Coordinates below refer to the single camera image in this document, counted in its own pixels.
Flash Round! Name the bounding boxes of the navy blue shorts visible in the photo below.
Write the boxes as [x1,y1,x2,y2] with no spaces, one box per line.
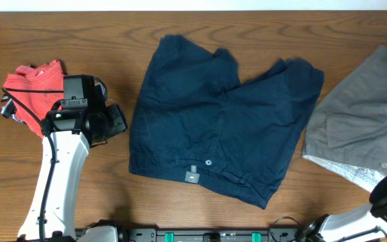
[129,35,325,208]

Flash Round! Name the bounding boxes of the grey shorts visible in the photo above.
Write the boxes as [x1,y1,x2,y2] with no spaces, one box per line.
[302,46,387,192]

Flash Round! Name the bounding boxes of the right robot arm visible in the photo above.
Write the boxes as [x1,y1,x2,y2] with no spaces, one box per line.
[295,176,387,242]

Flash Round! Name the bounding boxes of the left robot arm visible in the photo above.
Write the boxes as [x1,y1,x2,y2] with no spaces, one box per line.
[17,75,128,241]

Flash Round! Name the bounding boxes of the red folded t-shirt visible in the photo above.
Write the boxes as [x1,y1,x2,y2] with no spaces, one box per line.
[3,60,64,138]

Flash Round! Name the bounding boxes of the black patterned folded garment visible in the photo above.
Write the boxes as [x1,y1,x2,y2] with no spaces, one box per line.
[0,95,25,124]

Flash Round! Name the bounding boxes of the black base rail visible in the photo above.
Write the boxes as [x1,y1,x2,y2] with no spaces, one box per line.
[75,218,312,242]

